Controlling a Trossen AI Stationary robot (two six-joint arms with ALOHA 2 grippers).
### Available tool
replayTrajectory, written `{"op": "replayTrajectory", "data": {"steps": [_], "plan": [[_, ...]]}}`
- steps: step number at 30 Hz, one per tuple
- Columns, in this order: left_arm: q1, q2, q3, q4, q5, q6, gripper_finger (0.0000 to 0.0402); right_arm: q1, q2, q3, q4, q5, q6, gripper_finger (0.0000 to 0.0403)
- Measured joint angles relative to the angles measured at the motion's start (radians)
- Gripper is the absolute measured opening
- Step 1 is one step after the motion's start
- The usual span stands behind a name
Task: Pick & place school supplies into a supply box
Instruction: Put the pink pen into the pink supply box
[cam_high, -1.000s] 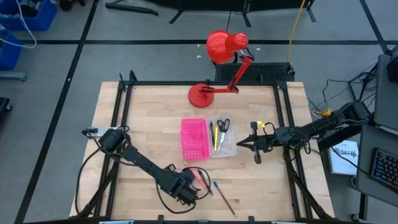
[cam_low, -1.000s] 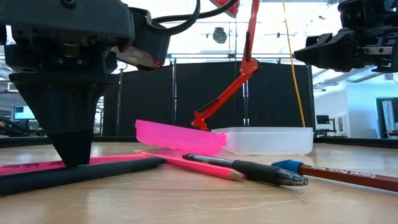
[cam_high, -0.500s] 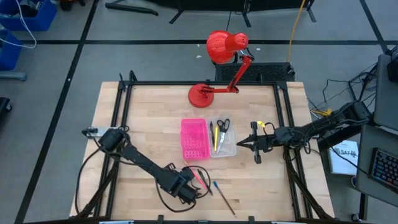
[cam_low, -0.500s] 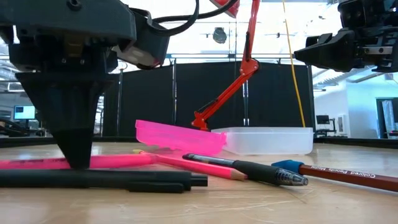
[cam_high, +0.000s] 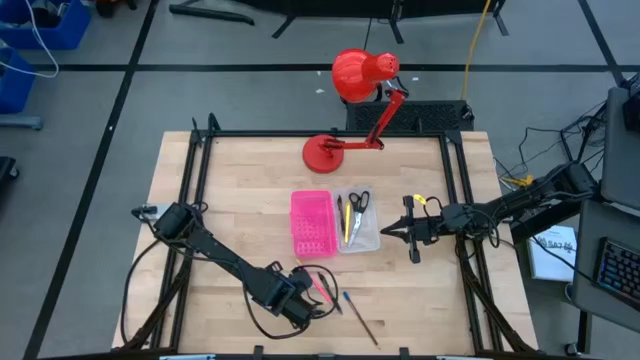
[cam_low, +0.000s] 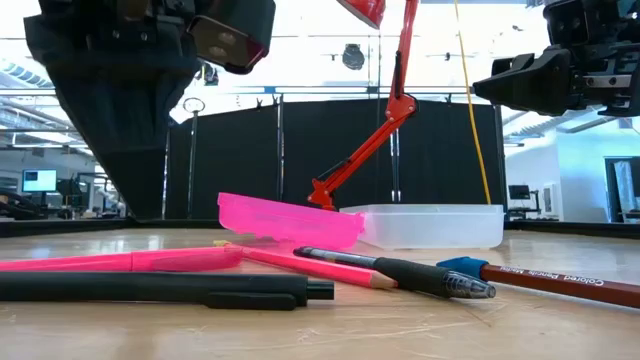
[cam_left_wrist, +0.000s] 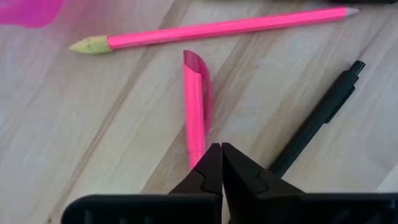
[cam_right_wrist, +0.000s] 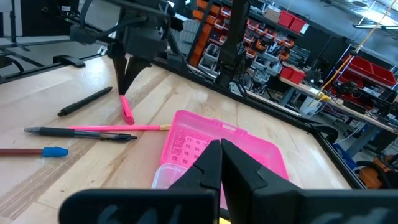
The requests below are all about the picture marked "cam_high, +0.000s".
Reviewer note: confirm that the grey desk with keyboard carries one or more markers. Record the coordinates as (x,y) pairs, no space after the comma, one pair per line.
(590,225)

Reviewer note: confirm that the clear plastic supply box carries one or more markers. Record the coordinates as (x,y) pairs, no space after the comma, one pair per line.
(371,235)

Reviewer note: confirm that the black mesh computer case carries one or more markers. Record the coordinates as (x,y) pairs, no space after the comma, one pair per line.
(425,116)

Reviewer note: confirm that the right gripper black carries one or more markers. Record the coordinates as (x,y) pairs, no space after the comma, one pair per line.
(427,229)

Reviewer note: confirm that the black ballpoint pen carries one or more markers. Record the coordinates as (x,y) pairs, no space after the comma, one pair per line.
(331,295)
(340,212)

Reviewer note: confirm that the white booklet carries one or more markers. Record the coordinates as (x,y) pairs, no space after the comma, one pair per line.
(555,255)

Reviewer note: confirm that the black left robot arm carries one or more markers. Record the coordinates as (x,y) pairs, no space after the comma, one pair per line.
(215,250)

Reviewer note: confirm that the black metal table frame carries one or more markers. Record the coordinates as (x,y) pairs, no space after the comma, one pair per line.
(325,134)

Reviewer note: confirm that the pink perforated plastic lid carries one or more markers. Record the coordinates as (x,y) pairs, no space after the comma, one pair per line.
(314,225)

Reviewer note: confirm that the black backlit keyboard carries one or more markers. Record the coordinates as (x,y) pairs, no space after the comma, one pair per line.
(620,272)

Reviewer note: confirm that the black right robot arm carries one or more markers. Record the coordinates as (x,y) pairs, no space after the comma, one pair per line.
(525,205)

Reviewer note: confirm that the black table clamp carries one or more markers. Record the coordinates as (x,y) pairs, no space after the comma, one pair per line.
(258,351)
(404,352)

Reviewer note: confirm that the large blue plastic bin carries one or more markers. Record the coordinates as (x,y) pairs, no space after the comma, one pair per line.
(60,30)

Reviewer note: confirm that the red desk lamp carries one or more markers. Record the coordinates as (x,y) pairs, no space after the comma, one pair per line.
(360,75)

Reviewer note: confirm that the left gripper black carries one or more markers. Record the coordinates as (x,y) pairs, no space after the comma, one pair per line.
(280,292)

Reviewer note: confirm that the yellow highlighter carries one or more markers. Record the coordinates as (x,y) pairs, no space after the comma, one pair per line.
(347,222)

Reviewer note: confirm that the brown pencil with blue cap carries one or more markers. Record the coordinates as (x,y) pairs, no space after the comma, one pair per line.
(361,320)

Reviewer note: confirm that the pink pencil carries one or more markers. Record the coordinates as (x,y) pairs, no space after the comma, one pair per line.
(320,289)

